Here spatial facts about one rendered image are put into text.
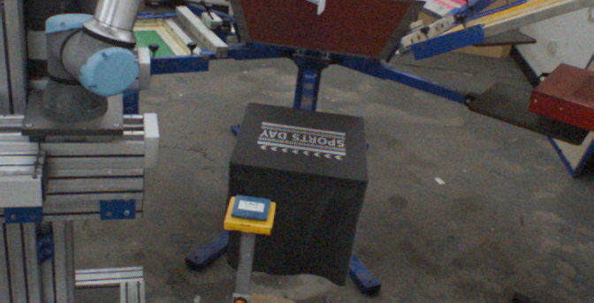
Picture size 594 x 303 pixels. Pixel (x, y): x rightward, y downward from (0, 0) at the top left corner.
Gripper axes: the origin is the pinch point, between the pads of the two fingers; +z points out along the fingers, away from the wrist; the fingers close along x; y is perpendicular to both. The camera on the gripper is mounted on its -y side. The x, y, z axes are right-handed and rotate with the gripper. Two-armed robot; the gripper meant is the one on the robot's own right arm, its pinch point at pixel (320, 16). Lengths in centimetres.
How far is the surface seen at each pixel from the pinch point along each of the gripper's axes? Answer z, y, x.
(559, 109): 22, -95, -76
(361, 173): 47, -20, -31
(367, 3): -6.0, -13.3, -22.7
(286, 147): 44, 5, -41
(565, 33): -18, -200, -365
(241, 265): 73, 13, -5
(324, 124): 37, -8, -63
